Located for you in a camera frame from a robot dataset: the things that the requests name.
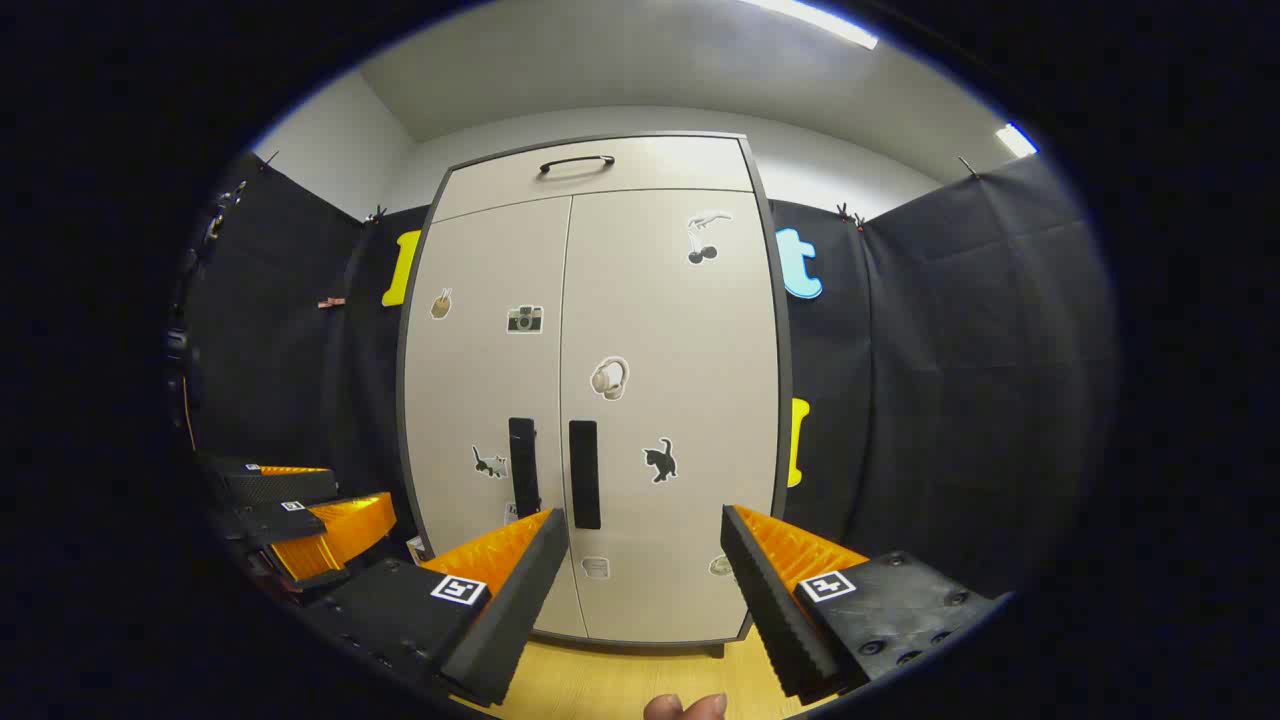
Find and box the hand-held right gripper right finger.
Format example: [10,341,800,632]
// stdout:
[720,505,1011,706]

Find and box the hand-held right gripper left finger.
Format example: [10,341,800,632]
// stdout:
[300,507,571,709]

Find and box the beige cabinet door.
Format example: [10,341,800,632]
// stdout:
[403,195,589,641]
[558,187,783,646]

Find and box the beige double-door shoe cabinet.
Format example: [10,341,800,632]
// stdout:
[397,130,794,659]

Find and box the beige cabinet drawer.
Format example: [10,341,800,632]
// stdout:
[432,135,756,223]

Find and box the black backdrop cloth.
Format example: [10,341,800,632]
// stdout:
[170,150,1116,601]

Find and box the long ceiling light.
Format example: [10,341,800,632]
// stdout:
[740,0,880,50]

